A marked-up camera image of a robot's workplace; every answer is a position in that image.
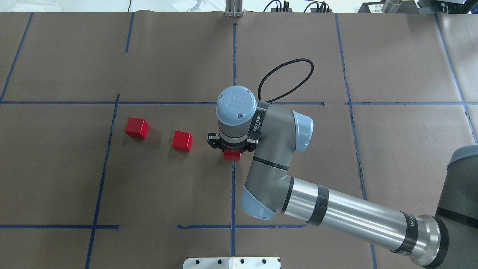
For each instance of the metal cup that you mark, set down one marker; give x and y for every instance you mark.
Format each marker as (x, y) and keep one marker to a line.
(390, 6)

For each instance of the red block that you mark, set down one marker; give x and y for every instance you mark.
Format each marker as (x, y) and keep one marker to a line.
(137, 128)
(233, 155)
(182, 141)

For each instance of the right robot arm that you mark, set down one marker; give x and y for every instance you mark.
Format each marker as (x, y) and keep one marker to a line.
(447, 240)

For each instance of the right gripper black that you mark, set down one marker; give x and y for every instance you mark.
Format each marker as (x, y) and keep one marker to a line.
(213, 142)

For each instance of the aluminium frame post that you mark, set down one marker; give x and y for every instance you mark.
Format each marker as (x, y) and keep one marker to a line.
(234, 8)

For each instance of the white pedestal column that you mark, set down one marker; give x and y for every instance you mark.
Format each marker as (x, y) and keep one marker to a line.
(232, 263)

